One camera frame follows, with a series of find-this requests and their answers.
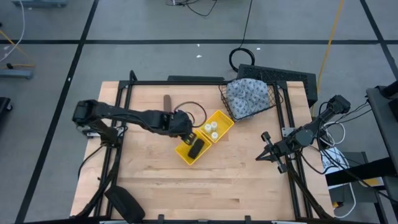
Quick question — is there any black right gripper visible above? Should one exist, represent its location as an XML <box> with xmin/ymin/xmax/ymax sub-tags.
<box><xmin>255</xmin><ymin>131</ymin><xmax>300</xmax><ymax>174</ymax></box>

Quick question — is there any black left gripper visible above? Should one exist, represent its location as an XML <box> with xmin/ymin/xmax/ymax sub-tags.
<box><xmin>167</xmin><ymin>110</ymin><xmax>198</xmax><ymax>146</ymax></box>

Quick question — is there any black bandage roll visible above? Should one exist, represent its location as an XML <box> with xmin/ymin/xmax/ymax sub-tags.
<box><xmin>187</xmin><ymin>138</ymin><xmax>206</xmax><ymax>160</ymax></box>

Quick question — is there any grey patterned cloth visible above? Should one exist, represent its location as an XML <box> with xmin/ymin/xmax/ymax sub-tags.
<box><xmin>226</xmin><ymin>77</ymin><xmax>271</xmax><ymax>122</ymax></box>

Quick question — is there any yellow plastic bin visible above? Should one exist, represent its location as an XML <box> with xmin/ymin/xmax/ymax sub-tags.
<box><xmin>198</xmin><ymin>109</ymin><xmax>235</xmax><ymax>144</ymax></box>
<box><xmin>174</xmin><ymin>129</ymin><xmax>213</xmax><ymax>166</ymax></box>

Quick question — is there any white printed bag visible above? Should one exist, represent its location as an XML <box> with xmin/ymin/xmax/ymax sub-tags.
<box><xmin>320</xmin><ymin>146</ymin><xmax>351</xmax><ymax>175</ymax></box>

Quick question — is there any grey office desk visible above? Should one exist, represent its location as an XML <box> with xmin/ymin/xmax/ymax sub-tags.
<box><xmin>366</xmin><ymin>85</ymin><xmax>398</xmax><ymax>175</ymax></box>

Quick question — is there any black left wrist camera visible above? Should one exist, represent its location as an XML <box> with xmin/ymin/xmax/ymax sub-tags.
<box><xmin>171</xmin><ymin>111</ymin><xmax>192</xmax><ymax>130</ymax></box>

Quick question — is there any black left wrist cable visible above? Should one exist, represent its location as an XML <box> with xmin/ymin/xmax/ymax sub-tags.
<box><xmin>174</xmin><ymin>100</ymin><xmax>208</xmax><ymax>129</ymax></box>

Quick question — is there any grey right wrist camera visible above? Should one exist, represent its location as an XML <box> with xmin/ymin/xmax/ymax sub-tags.
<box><xmin>295</xmin><ymin>128</ymin><xmax>315</xmax><ymax>147</ymax></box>

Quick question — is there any black aluminium rig frame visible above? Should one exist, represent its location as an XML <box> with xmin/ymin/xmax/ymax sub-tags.
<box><xmin>70</xmin><ymin>70</ymin><xmax>335</xmax><ymax>224</ymax></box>

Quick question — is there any black wire basket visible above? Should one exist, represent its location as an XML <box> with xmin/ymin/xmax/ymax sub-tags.
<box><xmin>218</xmin><ymin>81</ymin><xmax>285</xmax><ymax>123</ymax></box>

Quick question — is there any white looped cable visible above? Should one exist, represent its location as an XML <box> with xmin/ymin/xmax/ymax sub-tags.
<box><xmin>331</xmin><ymin>182</ymin><xmax>357</xmax><ymax>219</ymax></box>

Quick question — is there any black hanging cable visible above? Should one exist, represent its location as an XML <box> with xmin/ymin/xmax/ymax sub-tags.
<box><xmin>228</xmin><ymin>0</ymin><xmax>257</xmax><ymax>73</ymax></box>

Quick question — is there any grey floor base plate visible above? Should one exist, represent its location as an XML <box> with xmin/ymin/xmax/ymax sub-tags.
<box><xmin>0</xmin><ymin>68</ymin><xmax>34</xmax><ymax>80</ymax></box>

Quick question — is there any white floor cable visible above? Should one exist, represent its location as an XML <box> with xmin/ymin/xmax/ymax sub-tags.
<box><xmin>0</xmin><ymin>0</ymin><xmax>26</xmax><ymax>63</ymax></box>

